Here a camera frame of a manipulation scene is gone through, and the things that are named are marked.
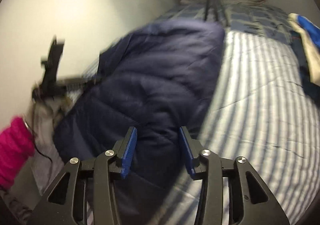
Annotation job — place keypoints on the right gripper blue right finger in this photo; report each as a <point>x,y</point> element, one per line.
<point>190,149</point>

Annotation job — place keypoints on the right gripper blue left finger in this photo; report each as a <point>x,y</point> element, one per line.
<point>125,149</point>

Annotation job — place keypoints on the navy puffer jacket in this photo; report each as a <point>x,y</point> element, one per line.
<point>156,79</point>

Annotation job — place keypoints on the left forearm pink sleeve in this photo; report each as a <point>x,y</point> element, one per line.
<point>17,146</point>

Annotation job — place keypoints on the left hand white glove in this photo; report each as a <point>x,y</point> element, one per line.
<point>46,114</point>

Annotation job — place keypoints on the blue checked blanket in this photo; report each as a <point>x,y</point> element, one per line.
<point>265,20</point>

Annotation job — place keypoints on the black tripod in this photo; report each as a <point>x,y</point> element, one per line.
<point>215,5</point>

